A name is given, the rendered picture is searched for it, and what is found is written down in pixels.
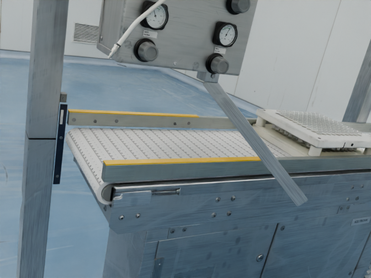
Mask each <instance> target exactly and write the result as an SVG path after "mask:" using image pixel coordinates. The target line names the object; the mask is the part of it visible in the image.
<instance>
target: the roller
mask: <svg viewBox="0 0 371 278"><path fill-rule="evenodd" d="M114 185H117V183H114V184H108V185H106V186H105V187H104V188H103V190H102V193H101V195H102V198H103V199H104V200H105V201H108V202H112V201H113V194H114V190H113V186H114Z"/></svg>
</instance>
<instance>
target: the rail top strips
mask: <svg viewBox="0 0 371 278"><path fill-rule="evenodd" d="M68 111H69V113H93V114H120V115H147V116H175V117H199V116H198V115H190V114H165V113H141V112H128V111H103V110H78V109H68ZM241 161H261V159H260V158H259V157H217V158H171V159H125V160H103V162H104V164H105V165H136V164H171V163H206V162H241Z"/></svg>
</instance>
